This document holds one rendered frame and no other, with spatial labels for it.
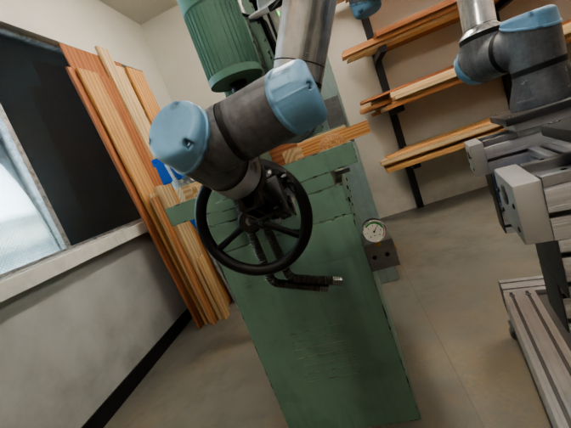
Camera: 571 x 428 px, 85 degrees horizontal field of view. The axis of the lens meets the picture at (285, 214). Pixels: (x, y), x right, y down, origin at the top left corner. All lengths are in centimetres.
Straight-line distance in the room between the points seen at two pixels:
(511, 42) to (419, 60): 242
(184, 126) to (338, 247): 67
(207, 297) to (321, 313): 148
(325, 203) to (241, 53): 51
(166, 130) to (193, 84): 330
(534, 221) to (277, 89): 39
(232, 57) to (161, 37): 288
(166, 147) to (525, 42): 90
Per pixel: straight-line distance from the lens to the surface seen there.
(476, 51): 114
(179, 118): 36
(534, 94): 104
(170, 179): 182
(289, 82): 34
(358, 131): 103
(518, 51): 106
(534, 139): 104
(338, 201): 89
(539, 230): 56
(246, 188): 44
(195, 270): 233
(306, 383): 118
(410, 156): 296
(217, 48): 106
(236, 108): 35
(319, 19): 49
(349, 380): 115
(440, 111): 345
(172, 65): 379
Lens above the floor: 91
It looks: 9 degrees down
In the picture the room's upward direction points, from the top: 20 degrees counter-clockwise
